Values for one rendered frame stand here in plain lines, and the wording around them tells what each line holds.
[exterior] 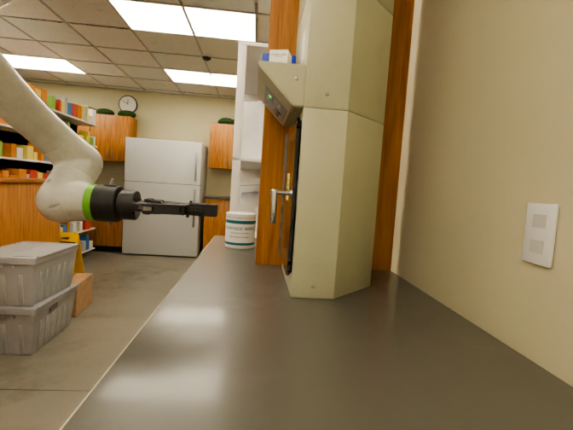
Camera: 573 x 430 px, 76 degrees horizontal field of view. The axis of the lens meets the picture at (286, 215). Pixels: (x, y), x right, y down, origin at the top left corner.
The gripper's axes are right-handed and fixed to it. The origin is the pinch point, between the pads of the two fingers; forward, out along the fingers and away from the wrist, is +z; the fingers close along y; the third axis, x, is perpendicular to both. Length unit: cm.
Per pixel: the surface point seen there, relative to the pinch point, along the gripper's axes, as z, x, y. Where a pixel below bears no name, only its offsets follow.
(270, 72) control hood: 14.5, -34.4, -4.5
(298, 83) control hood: 21.4, -32.5, -4.5
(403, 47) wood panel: 60, -57, 33
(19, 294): -134, 79, 147
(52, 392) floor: -91, 118, 104
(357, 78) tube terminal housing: 36, -36, -2
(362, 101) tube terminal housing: 38.7, -30.6, 0.2
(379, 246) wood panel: 58, 12, 31
